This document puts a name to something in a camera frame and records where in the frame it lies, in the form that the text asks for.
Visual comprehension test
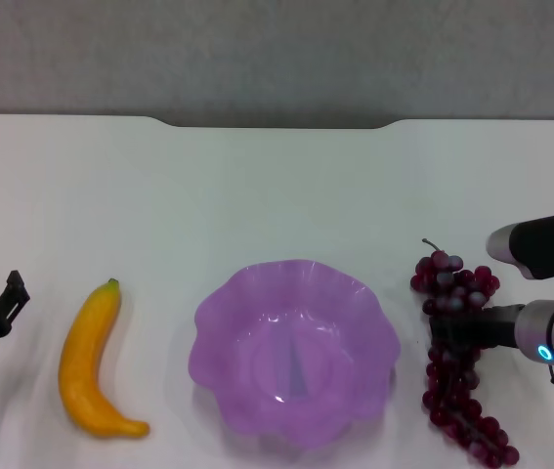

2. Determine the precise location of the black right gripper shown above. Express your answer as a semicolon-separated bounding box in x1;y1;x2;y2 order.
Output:
429;303;527;354

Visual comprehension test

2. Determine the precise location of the dark red grape bunch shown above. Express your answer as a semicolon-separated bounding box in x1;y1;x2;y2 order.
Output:
409;237;521;469

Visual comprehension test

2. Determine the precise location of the yellow plastic banana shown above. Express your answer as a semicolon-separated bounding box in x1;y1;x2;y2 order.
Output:
57;277;151;439

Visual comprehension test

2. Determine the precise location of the purple scalloped plastic bowl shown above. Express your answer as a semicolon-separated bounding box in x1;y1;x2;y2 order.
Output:
187;258;402;449

